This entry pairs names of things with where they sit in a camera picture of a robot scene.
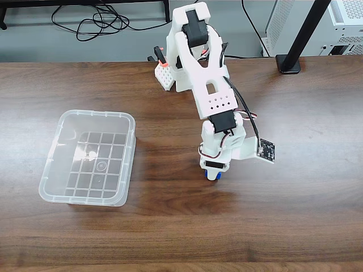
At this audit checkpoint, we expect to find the black and orange clamp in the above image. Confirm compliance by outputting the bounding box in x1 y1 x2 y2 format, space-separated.
146 45 168 67

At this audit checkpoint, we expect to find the thin black cable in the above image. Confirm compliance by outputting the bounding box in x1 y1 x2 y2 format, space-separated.
225 0 269 60

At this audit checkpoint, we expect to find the white computer case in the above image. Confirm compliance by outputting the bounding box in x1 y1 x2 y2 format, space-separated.
260 0 363 57

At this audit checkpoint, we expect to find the clear plastic bin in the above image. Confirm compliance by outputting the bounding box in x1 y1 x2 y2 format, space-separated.
38 109 137 207

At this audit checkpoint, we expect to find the camera module on white bracket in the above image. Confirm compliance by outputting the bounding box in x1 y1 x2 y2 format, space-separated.
231 137 277 165

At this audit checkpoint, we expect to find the black pole stand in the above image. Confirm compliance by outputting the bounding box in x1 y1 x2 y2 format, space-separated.
275 0 332 75

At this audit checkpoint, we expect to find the black camera cable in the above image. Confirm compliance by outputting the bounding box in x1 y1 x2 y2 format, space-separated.
220 42 261 148

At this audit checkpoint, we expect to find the tangled black cable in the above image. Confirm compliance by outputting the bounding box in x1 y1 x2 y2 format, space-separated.
51 0 171 43

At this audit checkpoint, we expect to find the blue cube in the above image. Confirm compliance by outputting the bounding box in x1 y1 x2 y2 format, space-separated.
204 169 223 181

